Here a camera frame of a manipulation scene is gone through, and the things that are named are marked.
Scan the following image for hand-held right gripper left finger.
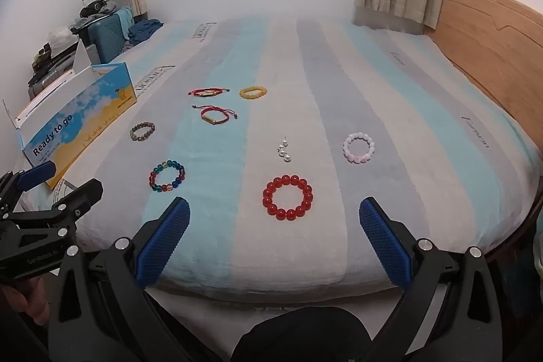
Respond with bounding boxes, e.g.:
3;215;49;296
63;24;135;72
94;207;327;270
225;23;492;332
48;196;191;362

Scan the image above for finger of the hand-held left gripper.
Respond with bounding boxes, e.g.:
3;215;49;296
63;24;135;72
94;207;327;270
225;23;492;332
16;160;57;192
50;178;104;219

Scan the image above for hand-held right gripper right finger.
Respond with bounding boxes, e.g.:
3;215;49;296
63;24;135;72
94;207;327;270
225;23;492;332
358;196;503;362

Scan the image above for blue and yellow cardboard box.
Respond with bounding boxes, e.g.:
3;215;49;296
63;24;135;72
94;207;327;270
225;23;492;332
2;37;137;190

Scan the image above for multicolour glass bead bracelet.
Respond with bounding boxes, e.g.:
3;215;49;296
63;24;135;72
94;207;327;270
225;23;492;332
148;159;187;193

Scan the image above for brown bead bracelet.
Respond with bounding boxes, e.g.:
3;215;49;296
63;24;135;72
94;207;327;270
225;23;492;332
129;121;156;141

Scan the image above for pink bead bracelet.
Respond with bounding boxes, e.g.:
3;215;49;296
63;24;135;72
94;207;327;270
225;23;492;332
342;131;376;164

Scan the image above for red bead bracelet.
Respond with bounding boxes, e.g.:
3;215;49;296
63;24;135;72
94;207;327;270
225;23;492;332
262;174;314;221

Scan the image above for red cord bracelet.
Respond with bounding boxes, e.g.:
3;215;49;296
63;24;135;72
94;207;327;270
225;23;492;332
188;87;230;98
191;104;239;127

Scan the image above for white pearl earrings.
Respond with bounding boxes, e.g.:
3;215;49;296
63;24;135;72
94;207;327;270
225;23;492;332
277;135;293;164

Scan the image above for person's left hand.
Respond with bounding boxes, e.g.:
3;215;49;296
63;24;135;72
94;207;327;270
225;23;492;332
0;276;50;325

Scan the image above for grey suitcase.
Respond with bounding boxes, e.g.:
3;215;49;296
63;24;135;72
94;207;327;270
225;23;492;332
27;56;78;100

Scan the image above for dark cloth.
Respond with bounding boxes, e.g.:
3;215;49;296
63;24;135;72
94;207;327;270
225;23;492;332
230;305;373;362

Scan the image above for white cloth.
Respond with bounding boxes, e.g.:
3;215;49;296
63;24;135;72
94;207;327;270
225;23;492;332
46;27;80;50

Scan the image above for teal suitcase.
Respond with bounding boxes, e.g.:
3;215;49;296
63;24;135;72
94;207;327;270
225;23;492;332
87;8;135;64

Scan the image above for black bag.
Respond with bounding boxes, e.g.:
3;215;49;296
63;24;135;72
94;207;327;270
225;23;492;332
79;0;118;19

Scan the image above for light blue towel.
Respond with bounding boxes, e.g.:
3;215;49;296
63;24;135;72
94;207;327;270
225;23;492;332
114;7;136;41

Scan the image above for blue clothes pile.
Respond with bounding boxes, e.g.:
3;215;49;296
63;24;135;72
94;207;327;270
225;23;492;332
128;18;164;46

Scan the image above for wooden headboard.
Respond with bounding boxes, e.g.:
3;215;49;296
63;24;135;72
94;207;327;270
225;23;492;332
424;0;543;126

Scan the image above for yellow bead bracelet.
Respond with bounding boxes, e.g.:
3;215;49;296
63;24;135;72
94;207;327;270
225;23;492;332
239;85;268;100

